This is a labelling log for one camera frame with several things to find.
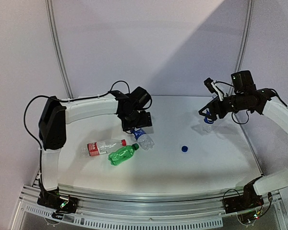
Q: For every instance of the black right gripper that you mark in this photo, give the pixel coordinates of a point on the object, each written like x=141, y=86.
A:
x=215, y=105

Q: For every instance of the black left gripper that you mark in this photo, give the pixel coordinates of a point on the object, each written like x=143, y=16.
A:
x=146, y=120

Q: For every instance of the clear Pepsi bottle blue label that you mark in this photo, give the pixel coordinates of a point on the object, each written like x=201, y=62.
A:
x=208, y=124

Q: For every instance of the clear bottle small blue label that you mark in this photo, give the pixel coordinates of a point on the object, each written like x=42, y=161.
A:
x=142, y=138

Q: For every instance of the blue Pepsi bottle cap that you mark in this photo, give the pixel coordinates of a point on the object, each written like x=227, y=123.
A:
x=184, y=148

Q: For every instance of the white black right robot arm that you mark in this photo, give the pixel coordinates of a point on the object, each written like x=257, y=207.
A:
x=266, y=102

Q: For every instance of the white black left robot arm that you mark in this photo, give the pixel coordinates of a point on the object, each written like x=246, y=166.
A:
x=130, y=108

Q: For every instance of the green plastic bottle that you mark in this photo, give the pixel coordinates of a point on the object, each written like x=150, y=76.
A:
x=122, y=154

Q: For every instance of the clear bottle red label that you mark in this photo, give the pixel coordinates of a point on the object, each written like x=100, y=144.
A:
x=102, y=147

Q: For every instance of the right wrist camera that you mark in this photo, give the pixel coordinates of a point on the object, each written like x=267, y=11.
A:
x=212, y=87

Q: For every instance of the right aluminium corner post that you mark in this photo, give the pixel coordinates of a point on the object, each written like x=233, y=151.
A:
x=245, y=36

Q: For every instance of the aluminium corner post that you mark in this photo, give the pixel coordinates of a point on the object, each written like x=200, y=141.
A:
x=57, y=48
x=245, y=36

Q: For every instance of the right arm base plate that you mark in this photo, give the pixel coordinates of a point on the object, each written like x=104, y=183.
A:
x=238, y=203

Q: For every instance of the aluminium front rail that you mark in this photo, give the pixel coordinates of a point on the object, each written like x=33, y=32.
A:
x=118, y=211

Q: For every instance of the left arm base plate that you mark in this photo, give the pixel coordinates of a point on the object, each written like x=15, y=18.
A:
x=61, y=204

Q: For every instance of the left aluminium corner post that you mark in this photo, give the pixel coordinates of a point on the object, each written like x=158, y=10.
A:
x=57, y=48

